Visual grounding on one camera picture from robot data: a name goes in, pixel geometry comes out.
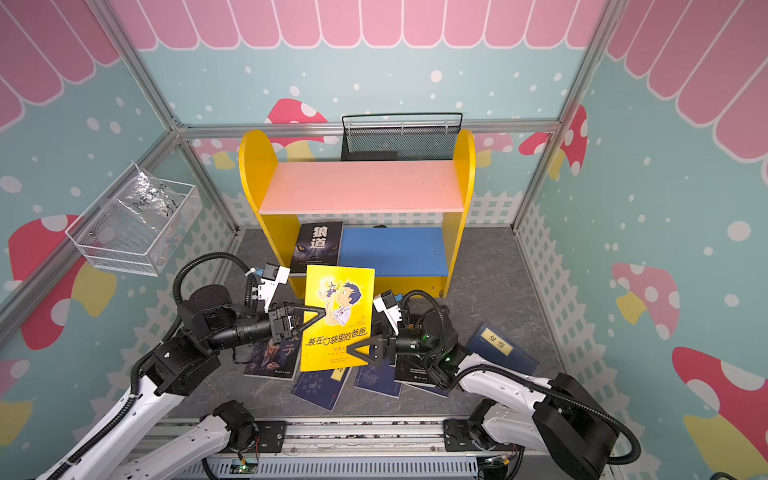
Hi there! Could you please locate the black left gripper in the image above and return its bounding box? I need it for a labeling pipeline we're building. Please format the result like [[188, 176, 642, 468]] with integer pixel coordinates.
[[206, 301, 326, 352]]

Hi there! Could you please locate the black antler cover book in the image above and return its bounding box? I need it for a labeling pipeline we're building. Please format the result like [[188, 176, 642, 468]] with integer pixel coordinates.
[[394, 355, 436, 387]]

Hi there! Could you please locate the yellow cartoon cover book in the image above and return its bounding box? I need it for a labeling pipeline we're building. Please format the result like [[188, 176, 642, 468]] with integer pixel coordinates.
[[300, 265, 375, 372]]

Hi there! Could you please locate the black wolf cover book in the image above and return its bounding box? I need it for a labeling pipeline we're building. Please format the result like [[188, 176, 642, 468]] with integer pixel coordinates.
[[290, 221, 343, 276]]

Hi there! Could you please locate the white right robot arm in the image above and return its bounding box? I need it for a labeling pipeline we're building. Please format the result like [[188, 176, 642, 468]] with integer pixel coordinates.
[[347, 290, 642, 479]]

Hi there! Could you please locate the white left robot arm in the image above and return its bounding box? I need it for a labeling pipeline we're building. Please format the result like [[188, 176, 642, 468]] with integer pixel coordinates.
[[42, 252, 325, 479]]

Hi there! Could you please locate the navy book floral cover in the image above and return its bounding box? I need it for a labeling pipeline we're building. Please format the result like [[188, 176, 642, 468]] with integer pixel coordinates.
[[354, 363, 401, 398]]

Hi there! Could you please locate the dark portrait cover book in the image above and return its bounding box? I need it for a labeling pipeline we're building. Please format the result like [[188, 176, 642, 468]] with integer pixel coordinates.
[[243, 324, 301, 380]]

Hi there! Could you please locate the navy book yellow label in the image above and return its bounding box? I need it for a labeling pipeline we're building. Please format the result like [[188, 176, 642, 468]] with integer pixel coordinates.
[[291, 368, 351, 412]]

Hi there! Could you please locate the navy book under black book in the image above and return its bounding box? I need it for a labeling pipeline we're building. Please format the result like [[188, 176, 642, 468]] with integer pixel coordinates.
[[413, 384, 449, 398]]

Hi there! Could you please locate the yellow bookshelf with coloured shelves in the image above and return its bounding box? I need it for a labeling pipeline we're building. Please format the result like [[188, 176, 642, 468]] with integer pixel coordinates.
[[239, 130, 476, 298]]

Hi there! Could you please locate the navy book at right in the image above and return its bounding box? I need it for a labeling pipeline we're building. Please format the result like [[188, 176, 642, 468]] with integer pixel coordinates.
[[466, 323, 539, 375]]

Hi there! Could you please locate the clear plastic bag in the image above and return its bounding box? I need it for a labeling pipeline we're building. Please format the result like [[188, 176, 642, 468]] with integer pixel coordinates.
[[109, 169, 181, 243]]

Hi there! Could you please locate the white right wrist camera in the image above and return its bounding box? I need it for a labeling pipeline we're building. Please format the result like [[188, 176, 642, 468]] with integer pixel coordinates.
[[373, 290, 402, 336]]

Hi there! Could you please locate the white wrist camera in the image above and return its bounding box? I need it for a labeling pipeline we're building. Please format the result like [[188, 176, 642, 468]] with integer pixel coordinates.
[[247, 263, 290, 313], [373, 290, 402, 336]]

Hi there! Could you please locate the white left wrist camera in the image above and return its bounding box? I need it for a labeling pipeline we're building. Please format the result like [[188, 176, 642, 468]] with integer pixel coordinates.
[[247, 263, 290, 313]]

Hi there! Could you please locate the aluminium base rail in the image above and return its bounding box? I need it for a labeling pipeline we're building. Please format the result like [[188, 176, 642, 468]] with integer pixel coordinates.
[[143, 415, 613, 457]]

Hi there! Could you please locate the grey slotted cable duct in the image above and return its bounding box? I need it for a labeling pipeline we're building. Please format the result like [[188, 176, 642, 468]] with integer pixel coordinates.
[[208, 456, 479, 479]]

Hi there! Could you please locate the white wire wall basket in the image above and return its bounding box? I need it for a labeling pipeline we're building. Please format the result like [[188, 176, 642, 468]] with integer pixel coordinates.
[[65, 164, 202, 277]]

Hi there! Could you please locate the black wire mesh basket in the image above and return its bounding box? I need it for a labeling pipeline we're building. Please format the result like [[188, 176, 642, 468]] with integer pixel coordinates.
[[341, 112, 463, 161]]

